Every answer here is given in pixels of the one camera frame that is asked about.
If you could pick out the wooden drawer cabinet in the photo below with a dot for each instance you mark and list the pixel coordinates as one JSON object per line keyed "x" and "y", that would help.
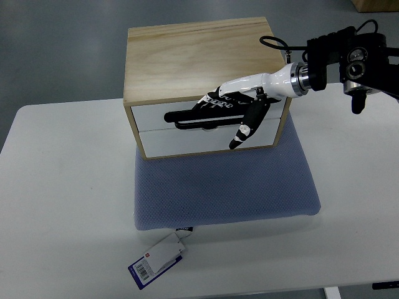
{"x": 183, "y": 62}

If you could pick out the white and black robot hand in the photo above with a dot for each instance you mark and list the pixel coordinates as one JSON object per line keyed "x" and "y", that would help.
{"x": 256, "y": 93}

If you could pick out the black object under table edge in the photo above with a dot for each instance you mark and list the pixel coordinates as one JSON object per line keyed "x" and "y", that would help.
{"x": 385, "y": 285}

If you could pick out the white table leg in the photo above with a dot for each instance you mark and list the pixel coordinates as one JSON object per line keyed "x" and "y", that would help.
{"x": 332, "y": 293}

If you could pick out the white drawer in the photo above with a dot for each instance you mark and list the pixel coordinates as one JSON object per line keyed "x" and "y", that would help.
{"x": 172, "y": 142}
{"x": 151, "y": 117}

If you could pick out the cardboard box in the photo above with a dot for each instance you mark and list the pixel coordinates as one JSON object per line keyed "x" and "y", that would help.
{"x": 369, "y": 6}

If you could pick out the blue mesh cushion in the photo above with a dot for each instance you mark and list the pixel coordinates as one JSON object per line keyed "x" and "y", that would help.
{"x": 221, "y": 188}

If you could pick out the black drawer handle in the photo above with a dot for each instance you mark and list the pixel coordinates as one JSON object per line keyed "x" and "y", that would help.
{"x": 209, "y": 118}

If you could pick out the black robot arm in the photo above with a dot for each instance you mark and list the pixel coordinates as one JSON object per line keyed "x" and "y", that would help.
{"x": 364, "y": 64}

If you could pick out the white and blue product tag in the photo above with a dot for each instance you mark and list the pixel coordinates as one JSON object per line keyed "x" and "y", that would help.
{"x": 159, "y": 258}

